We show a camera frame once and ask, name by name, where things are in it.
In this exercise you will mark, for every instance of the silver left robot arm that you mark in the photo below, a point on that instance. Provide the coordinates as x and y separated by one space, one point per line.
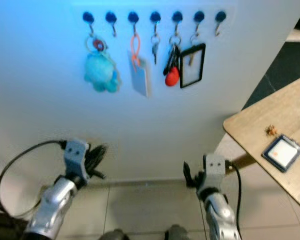
52 207

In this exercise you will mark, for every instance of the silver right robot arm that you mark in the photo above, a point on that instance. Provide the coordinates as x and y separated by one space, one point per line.
220 215

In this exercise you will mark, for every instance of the white hook board panel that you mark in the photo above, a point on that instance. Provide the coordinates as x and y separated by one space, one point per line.
50 110

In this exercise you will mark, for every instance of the black keys with red tag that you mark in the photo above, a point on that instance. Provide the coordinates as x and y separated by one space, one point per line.
171 76

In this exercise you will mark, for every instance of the wooden table leg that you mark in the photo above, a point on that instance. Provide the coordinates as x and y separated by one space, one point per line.
245 162

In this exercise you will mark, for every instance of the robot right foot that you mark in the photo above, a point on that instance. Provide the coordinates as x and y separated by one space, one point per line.
177 234

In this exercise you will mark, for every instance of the small brown object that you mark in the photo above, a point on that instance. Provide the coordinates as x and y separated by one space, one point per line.
271 131

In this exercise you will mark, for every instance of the black box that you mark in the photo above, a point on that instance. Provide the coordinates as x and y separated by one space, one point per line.
5 227

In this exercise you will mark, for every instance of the wooden table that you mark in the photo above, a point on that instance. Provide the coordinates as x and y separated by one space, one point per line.
285 110

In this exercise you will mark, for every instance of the white furniture edge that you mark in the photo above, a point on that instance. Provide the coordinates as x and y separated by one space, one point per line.
299 35

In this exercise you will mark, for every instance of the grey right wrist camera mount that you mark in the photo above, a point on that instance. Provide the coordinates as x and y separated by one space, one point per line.
214 167

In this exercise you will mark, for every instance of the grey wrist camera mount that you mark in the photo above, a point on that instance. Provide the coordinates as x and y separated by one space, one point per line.
214 167
76 152

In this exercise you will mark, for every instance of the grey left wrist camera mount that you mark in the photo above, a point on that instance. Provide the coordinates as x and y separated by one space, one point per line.
76 152

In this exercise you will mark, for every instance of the black frame card holder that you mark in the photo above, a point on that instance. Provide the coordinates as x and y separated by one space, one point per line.
192 66

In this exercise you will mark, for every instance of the blue knob wall hook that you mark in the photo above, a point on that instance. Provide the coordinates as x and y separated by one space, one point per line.
133 16
177 16
199 16
110 17
88 17
155 16
220 15

